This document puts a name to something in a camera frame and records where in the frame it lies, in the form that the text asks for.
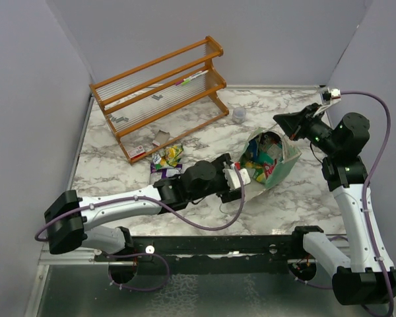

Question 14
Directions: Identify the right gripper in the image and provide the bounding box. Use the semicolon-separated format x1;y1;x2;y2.
275;102;341;156

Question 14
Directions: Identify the white green paper bag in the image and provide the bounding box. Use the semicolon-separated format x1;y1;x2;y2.
233;126;301;202

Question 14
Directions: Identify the yellow green snack packet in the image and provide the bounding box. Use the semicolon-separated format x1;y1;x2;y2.
152;144;183;170

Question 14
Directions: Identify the teal snack packet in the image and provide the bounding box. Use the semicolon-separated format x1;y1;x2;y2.
249;131;283;165

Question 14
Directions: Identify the yellow green Fox's candy bag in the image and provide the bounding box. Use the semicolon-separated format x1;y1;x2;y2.
244;160;277;184

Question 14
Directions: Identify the purple snack packet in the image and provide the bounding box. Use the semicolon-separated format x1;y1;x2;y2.
149;163;183;185

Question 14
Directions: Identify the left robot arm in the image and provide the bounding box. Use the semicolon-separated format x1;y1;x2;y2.
35;153;251;261

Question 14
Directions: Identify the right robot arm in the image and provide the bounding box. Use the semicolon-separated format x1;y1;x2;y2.
273;104;396;305

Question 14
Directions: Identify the small clear plastic cup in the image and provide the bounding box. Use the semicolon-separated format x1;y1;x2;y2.
232;107;246;124

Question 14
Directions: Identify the open small cardboard box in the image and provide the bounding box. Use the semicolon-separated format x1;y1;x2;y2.
152;129;170;147

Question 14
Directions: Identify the red white staple box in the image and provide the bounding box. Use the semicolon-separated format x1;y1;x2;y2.
127;146;146;159

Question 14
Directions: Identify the purple capped marker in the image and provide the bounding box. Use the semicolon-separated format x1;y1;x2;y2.
175;71;203;86

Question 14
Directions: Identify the orange wooden two-tier rack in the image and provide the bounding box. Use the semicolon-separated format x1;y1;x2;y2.
89;36;229;164

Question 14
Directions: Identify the grey staple strip lower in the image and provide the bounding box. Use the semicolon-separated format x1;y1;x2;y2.
109;116;129;123

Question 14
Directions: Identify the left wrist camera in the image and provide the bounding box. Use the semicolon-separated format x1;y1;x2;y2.
223;162;251;191

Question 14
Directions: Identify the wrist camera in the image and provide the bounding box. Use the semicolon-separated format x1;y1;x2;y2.
223;162;251;191
313;87;341;117

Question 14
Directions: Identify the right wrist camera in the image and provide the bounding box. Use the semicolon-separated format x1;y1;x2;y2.
313;87;341;117

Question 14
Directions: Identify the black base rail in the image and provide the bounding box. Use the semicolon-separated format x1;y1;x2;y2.
95;226;323;275

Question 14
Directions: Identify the aluminium frame rail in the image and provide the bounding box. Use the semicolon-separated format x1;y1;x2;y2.
38;244;95;265

